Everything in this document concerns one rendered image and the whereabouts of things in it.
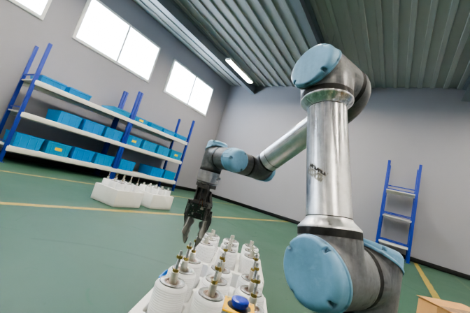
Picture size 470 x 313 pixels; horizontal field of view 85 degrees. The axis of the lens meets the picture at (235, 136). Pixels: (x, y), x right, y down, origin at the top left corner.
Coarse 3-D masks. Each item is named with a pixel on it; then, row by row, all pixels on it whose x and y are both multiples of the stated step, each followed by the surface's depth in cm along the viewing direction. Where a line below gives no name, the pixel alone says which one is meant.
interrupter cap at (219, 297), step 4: (204, 288) 76; (208, 288) 76; (200, 292) 72; (204, 292) 73; (216, 292) 75; (220, 292) 76; (204, 296) 70; (208, 296) 71; (216, 296) 73; (220, 296) 73; (212, 300) 70; (216, 300) 70; (220, 300) 71
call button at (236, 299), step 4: (232, 296) 57; (236, 296) 58; (240, 296) 58; (232, 300) 56; (236, 300) 56; (240, 300) 56; (244, 300) 57; (232, 304) 56; (236, 304) 55; (240, 304) 55; (244, 304) 55; (248, 304) 56; (236, 308) 55; (240, 308) 55; (244, 308) 56
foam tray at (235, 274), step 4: (192, 248) 139; (216, 252) 144; (216, 256) 136; (212, 260) 128; (236, 260) 139; (204, 264) 119; (208, 264) 121; (212, 264) 122; (236, 264) 132; (260, 264) 144; (204, 268) 119; (236, 268) 125; (260, 268) 136; (204, 272) 119; (232, 272) 118; (236, 272) 119; (260, 272) 129; (200, 276) 118; (204, 276) 118; (232, 276) 118; (236, 276) 118; (260, 276) 124; (232, 280) 117; (236, 280) 117; (232, 284) 117
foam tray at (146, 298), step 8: (200, 280) 100; (152, 288) 83; (232, 288) 100; (144, 296) 77; (192, 296) 85; (136, 304) 72; (144, 304) 72; (184, 304) 78; (264, 304) 94; (128, 312) 67; (136, 312) 68; (144, 312) 69; (184, 312) 74
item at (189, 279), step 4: (168, 272) 84; (180, 276) 82; (184, 276) 82; (188, 276) 83; (192, 276) 84; (184, 280) 81; (188, 280) 82; (192, 280) 83; (188, 284) 82; (192, 284) 84; (188, 288) 82; (188, 292) 82; (188, 296) 83; (188, 300) 84
